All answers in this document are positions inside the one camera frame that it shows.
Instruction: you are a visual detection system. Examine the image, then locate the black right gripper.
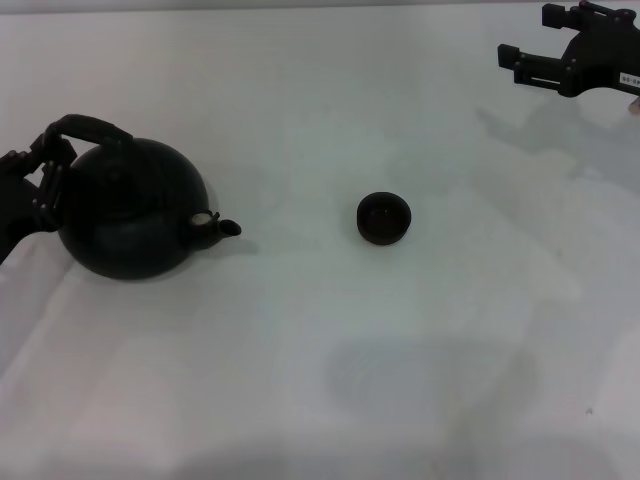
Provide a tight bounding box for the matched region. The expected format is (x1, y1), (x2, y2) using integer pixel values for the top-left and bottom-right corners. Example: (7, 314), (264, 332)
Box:
(497, 2), (640, 99)

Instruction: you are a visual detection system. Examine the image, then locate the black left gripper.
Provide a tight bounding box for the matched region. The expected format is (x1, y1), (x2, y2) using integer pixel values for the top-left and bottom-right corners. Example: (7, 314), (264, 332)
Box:
(0, 130), (77, 266)

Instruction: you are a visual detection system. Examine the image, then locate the black round teapot with handle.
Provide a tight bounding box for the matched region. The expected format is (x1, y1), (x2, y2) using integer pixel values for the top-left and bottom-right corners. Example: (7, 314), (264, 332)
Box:
(43, 113), (243, 281)

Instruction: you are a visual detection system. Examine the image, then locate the dark brown small teacup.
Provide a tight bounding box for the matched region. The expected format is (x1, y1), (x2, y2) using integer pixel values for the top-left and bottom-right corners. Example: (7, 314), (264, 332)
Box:
(356, 191), (413, 246)

